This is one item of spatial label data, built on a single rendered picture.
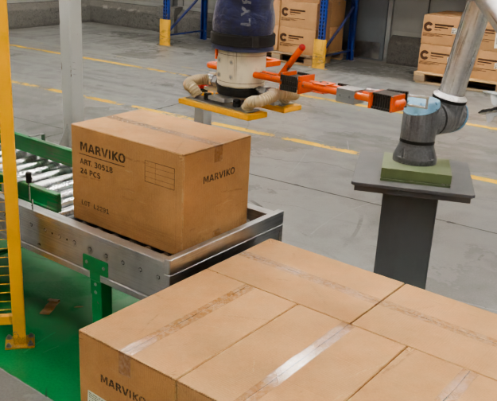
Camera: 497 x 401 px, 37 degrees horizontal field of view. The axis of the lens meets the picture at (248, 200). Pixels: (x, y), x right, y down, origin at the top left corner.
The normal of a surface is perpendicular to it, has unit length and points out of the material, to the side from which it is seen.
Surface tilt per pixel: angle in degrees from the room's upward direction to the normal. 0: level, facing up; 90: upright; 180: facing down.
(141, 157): 90
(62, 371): 0
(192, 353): 0
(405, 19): 90
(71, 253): 90
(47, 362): 0
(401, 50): 90
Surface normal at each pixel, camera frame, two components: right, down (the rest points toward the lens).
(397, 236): -0.22, 0.32
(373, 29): -0.54, 0.26
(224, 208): 0.80, 0.24
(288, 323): 0.05, -0.94
